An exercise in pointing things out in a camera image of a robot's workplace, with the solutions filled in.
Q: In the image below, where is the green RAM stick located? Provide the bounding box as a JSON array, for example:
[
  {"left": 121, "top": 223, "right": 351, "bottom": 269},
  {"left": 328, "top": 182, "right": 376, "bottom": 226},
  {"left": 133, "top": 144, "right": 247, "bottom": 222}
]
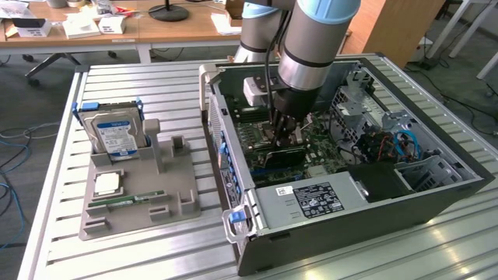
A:
[{"left": 86, "top": 191, "right": 165, "bottom": 208}]

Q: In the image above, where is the white open box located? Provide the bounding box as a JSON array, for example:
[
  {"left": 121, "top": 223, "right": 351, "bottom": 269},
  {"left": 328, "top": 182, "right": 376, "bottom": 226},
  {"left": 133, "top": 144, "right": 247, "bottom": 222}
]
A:
[{"left": 61, "top": 13, "right": 101, "bottom": 40}]

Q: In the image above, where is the silver chipset heatsink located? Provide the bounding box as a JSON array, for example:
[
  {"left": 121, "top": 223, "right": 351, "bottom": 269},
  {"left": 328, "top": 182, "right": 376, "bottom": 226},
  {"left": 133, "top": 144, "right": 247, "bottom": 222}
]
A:
[{"left": 307, "top": 166, "right": 331, "bottom": 179}]

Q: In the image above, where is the white labelled box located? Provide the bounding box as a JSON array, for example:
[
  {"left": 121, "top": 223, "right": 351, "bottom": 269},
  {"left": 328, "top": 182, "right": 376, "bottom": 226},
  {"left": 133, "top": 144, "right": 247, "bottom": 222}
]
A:
[{"left": 97, "top": 16, "right": 128, "bottom": 34}]

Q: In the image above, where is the blue wire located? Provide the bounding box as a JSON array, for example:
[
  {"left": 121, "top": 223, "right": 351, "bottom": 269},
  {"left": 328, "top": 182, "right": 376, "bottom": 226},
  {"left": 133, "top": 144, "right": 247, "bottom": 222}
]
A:
[{"left": 392, "top": 131, "right": 424, "bottom": 161}]

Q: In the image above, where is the metal disk bay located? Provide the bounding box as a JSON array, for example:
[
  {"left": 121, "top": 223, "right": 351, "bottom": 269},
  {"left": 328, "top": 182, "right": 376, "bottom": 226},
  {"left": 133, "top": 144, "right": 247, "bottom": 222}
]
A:
[{"left": 392, "top": 156, "right": 467, "bottom": 193}]

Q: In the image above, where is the CPU socket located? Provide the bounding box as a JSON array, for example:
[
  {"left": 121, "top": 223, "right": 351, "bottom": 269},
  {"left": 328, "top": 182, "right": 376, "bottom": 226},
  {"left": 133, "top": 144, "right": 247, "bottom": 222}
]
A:
[{"left": 259, "top": 120, "right": 279, "bottom": 145}]

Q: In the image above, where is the metal socket cover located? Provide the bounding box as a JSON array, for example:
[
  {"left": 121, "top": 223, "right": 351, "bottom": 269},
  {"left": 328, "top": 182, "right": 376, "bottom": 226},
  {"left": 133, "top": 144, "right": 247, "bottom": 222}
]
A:
[{"left": 293, "top": 113, "right": 317, "bottom": 144}]

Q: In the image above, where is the red wire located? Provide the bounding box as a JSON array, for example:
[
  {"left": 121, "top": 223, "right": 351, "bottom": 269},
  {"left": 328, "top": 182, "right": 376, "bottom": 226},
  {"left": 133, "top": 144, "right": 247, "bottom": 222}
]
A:
[{"left": 379, "top": 136, "right": 391, "bottom": 160}]

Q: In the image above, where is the white box red button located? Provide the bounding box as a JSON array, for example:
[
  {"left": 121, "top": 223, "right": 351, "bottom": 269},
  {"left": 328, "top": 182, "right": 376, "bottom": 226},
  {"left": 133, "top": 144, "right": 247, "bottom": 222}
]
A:
[{"left": 414, "top": 37, "right": 434, "bottom": 64}]

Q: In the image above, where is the white table frame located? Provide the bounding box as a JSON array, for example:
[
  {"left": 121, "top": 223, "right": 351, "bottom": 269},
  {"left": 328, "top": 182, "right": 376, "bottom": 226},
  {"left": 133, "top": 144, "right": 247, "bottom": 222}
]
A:
[{"left": 426, "top": 0, "right": 498, "bottom": 79}]

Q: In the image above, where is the wooden office desk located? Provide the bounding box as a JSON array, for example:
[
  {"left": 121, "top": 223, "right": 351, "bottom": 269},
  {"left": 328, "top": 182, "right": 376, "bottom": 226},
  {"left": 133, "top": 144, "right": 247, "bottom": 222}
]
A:
[
  {"left": 137, "top": 0, "right": 353, "bottom": 64},
  {"left": 0, "top": 0, "right": 140, "bottom": 64}
]

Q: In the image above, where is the grey floor cable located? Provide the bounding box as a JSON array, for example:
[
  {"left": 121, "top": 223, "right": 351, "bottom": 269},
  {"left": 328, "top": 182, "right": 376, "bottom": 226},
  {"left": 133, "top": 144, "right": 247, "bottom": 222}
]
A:
[{"left": 0, "top": 121, "right": 62, "bottom": 140}]

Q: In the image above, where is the blue expansion slot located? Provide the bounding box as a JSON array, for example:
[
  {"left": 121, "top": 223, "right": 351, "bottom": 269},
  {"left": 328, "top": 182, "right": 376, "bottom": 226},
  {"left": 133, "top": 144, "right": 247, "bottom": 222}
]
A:
[{"left": 248, "top": 163, "right": 297, "bottom": 176}]

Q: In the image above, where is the black open PC case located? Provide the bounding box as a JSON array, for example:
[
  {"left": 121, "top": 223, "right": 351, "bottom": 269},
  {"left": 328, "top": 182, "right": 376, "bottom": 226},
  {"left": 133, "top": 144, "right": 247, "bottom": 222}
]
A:
[{"left": 199, "top": 57, "right": 495, "bottom": 277}]

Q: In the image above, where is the black floor cable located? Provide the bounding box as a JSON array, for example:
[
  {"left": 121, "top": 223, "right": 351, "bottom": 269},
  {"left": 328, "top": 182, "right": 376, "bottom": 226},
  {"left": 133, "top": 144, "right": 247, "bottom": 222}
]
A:
[{"left": 403, "top": 27, "right": 498, "bottom": 135}]

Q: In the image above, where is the brown cardboard box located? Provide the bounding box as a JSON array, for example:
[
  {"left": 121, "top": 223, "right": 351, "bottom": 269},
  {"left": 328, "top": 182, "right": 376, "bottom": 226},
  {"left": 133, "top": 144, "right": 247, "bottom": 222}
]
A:
[{"left": 224, "top": 0, "right": 245, "bottom": 27}]

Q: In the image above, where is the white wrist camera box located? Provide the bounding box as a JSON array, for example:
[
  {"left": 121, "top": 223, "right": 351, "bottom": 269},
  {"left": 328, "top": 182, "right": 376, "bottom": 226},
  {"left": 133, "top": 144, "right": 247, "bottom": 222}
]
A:
[{"left": 243, "top": 76, "right": 281, "bottom": 107}]

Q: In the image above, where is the hard disk blue carrier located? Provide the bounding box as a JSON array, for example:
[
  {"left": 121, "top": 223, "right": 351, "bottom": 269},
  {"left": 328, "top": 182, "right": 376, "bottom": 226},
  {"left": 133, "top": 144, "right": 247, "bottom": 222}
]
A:
[{"left": 69, "top": 99, "right": 152, "bottom": 160}]

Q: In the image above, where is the black round lamp base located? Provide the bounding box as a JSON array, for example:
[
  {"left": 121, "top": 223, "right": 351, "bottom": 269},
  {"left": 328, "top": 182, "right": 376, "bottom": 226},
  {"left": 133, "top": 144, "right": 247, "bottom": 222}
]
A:
[{"left": 148, "top": 0, "right": 191, "bottom": 23}]

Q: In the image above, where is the blue floor cable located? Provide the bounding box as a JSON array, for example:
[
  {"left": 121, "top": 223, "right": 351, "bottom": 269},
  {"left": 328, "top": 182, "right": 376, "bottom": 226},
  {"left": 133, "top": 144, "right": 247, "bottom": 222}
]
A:
[{"left": 0, "top": 139, "right": 30, "bottom": 250}]

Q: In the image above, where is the black and white box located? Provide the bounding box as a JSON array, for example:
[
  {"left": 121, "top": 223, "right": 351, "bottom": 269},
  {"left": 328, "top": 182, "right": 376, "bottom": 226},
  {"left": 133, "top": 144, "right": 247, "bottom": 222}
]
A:
[{"left": 10, "top": 17, "right": 52, "bottom": 38}]

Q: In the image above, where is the silver CPU chip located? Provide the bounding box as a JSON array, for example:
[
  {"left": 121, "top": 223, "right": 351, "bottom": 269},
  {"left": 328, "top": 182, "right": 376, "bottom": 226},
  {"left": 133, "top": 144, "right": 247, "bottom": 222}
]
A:
[{"left": 92, "top": 173, "right": 120, "bottom": 197}]

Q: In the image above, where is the black RAM stick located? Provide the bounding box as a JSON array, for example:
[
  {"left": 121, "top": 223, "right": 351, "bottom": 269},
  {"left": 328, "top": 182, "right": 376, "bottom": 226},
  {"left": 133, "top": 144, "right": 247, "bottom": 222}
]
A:
[{"left": 252, "top": 142, "right": 311, "bottom": 158}]

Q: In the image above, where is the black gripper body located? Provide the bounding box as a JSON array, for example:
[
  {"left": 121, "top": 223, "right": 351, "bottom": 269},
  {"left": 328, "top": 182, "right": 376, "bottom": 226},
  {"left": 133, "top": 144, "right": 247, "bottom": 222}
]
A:
[{"left": 271, "top": 87, "right": 321, "bottom": 121}]

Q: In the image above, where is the wooden cabinet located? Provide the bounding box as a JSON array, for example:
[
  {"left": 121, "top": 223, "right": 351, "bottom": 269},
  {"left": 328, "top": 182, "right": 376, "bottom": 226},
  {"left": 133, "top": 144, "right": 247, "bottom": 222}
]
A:
[{"left": 344, "top": 0, "right": 447, "bottom": 68}]

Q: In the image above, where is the green motherboard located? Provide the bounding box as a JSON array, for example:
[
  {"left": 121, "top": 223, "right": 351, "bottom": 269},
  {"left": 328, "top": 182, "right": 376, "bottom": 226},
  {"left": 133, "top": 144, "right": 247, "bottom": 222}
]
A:
[{"left": 232, "top": 100, "right": 351, "bottom": 187}]

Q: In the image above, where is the grey parts rack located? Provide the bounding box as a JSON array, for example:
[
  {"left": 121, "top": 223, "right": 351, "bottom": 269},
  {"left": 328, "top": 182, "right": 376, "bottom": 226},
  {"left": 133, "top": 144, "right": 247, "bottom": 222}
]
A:
[{"left": 78, "top": 118, "right": 203, "bottom": 242}]

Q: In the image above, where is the black castor desk leg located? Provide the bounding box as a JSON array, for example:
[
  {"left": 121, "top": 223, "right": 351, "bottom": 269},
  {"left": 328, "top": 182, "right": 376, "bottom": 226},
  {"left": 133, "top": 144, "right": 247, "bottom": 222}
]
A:
[{"left": 22, "top": 52, "right": 82, "bottom": 87}]

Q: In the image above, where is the metal drive cage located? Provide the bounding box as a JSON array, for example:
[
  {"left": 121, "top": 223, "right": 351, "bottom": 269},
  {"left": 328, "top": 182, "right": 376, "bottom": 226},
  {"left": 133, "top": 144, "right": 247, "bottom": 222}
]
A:
[{"left": 329, "top": 86, "right": 392, "bottom": 141}]

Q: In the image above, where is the black camera cable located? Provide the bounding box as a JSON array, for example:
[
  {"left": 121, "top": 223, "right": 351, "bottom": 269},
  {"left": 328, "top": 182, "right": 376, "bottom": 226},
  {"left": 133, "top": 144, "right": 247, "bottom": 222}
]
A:
[{"left": 264, "top": 14, "right": 292, "bottom": 109}]

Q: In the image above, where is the white paper stack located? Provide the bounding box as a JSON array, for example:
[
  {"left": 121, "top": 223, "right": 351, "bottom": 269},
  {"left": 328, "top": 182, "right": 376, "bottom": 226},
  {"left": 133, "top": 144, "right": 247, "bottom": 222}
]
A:
[{"left": 211, "top": 13, "right": 243, "bottom": 36}]

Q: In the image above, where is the black graphics card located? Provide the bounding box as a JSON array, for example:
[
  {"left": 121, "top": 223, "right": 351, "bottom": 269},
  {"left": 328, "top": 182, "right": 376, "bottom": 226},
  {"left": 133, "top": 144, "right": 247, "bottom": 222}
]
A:
[{"left": 265, "top": 145, "right": 307, "bottom": 169}]

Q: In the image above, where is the grey power supply unit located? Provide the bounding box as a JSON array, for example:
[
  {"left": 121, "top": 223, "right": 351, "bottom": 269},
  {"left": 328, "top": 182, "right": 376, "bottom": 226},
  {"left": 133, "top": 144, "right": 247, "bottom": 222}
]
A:
[{"left": 248, "top": 171, "right": 368, "bottom": 230}]

